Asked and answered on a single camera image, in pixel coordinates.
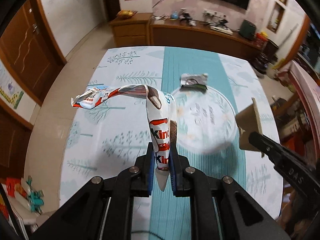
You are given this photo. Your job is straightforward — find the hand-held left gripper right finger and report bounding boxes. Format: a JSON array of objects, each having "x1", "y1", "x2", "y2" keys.
[{"x1": 170, "y1": 146, "x2": 291, "y2": 240}]

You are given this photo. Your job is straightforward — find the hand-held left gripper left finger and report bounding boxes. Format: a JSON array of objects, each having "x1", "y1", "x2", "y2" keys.
[{"x1": 32, "y1": 142, "x2": 154, "y2": 240}]

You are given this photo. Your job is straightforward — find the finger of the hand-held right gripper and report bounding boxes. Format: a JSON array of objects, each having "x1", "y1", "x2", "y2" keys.
[{"x1": 248, "y1": 131, "x2": 283, "y2": 166}]

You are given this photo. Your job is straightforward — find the brown cardboard tray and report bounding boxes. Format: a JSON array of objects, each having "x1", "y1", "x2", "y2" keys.
[{"x1": 235, "y1": 97, "x2": 263, "y2": 152}]

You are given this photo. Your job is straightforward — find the white red chocolate wrapper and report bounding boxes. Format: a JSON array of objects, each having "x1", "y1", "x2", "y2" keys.
[{"x1": 71, "y1": 84, "x2": 178, "y2": 191}]

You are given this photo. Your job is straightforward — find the silver black wrapper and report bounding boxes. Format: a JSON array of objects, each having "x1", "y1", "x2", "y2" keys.
[{"x1": 179, "y1": 73, "x2": 209, "y2": 91}]

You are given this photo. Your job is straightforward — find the tree print teal tablecloth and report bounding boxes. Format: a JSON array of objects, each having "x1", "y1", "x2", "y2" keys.
[{"x1": 58, "y1": 45, "x2": 284, "y2": 240}]

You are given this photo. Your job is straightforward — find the pink counter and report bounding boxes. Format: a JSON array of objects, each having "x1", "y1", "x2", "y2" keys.
[{"x1": 287, "y1": 60, "x2": 320, "y2": 121}]

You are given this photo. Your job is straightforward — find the black urn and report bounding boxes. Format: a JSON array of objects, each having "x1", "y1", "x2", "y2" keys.
[{"x1": 255, "y1": 52, "x2": 269, "y2": 74}]

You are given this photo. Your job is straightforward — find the red basket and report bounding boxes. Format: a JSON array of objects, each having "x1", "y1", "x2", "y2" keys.
[{"x1": 255, "y1": 32, "x2": 268, "y2": 48}]

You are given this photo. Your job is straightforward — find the long grey stick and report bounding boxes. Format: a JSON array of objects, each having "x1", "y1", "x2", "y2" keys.
[{"x1": 279, "y1": 22, "x2": 299, "y2": 48}]

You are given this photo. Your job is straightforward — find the dark green appliance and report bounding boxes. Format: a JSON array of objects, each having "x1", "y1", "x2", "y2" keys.
[{"x1": 239, "y1": 19, "x2": 257, "y2": 40}]

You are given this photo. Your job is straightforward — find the white teal plastic bottle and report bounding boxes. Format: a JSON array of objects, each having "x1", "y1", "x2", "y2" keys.
[{"x1": 15, "y1": 176, "x2": 45, "y2": 214}]

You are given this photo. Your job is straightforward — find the white set-top box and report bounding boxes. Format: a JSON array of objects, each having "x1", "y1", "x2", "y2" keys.
[{"x1": 210, "y1": 25, "x2": 234, "y2": 35}]

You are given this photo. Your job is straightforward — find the long wooden television cabinet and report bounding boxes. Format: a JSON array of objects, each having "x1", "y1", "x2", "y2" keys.
[{"x1": 149, "y1": 17, "x2": 260, "y2": 60}]

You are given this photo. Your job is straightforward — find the red printed packet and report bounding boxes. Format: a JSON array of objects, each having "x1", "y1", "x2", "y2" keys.
[{"x1": 5, "y1": 177, "x2": 20, "y2": 198}]

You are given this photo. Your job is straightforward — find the plain brown wooden door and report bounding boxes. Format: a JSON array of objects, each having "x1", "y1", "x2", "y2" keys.
[{"x1": 0, "y1": 110, "x2": 33, "y2": 181}]

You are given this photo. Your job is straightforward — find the small wooden side cabinet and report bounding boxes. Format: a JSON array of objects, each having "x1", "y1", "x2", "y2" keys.
[{"x1": 109, "y1": 14, "x2": 153, "y2": 48}]

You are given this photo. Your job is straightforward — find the fruit bowl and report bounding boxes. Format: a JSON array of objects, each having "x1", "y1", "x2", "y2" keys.
[{"x1": 117, "y1": 10, "x2": 139, "y2": 19}]

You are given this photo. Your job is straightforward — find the dark back door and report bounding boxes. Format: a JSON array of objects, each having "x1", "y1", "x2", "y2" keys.
[{"x1": 102, "y1": 0, "x2": 125, "y2": 22}]

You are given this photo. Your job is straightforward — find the black cable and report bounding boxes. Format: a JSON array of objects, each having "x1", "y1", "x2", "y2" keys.
[{"x1": 132, "y1": 231, "x2": 164, "y2": 240}]

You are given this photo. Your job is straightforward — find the wall niche shelf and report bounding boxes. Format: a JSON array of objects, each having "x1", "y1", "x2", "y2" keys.
[{"x1": 266, "y1": 0, "x2": 286, "y2": 34}]

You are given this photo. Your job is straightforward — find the white wall sockets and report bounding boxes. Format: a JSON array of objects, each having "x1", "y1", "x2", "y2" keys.
[{"x1": 203, "y1": 9, "x2": 223, "y2": 17}]

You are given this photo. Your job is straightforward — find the cartoon wall poster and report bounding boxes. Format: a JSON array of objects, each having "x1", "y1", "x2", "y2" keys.
[{"x1": 0, "y1": 62, "x2": 25, "y2": 110}]

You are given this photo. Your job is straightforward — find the brown wooden door with handle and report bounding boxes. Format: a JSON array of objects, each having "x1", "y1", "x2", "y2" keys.
[{"x1": 0, "y1": 0, "x2": 67, "y2": 106}]

